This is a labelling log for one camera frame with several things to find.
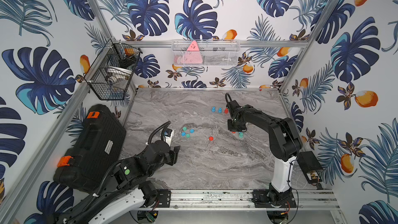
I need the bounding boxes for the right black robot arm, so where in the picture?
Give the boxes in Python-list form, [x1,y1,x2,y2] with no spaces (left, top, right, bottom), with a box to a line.
[225,93,303,208]

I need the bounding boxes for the black power supply box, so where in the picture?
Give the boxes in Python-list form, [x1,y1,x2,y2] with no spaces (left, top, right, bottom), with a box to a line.
[297,151,323,190]

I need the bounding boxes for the black plastic tool case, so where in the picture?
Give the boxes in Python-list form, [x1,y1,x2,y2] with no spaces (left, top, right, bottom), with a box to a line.
[53,104,126,193]

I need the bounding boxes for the pink triangle card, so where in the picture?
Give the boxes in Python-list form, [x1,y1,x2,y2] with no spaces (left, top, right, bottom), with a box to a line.
[182,40,203,65]

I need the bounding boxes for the black wire basket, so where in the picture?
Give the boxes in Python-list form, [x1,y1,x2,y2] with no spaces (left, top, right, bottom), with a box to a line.
[84,39,143,101]

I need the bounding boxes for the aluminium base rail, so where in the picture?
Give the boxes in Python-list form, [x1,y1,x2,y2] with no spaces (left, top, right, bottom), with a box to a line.
[85,189,341,211]

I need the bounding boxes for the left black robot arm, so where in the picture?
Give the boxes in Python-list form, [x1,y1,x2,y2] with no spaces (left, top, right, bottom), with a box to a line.
[45,121,180,224]

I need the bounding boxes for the clear mesh wall tray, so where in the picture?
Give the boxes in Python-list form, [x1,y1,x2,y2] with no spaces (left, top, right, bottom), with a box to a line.
[171,40,240,66]

